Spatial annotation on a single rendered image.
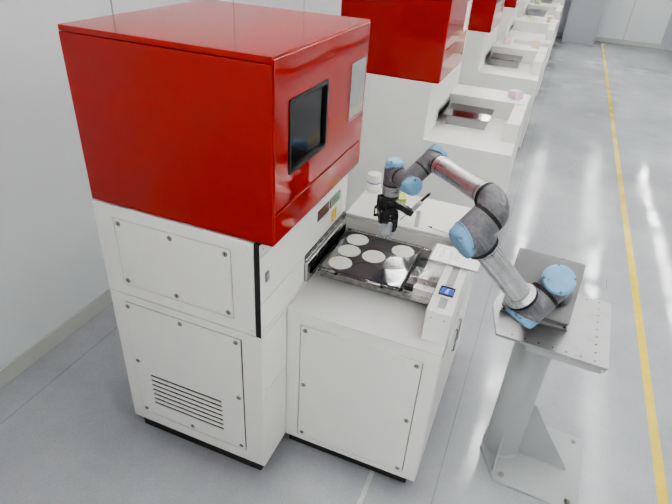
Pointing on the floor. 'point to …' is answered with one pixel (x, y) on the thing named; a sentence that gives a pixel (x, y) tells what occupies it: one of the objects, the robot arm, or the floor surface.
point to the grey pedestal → (529, 437)
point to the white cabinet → (364, 393)
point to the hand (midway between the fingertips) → (389, 235)
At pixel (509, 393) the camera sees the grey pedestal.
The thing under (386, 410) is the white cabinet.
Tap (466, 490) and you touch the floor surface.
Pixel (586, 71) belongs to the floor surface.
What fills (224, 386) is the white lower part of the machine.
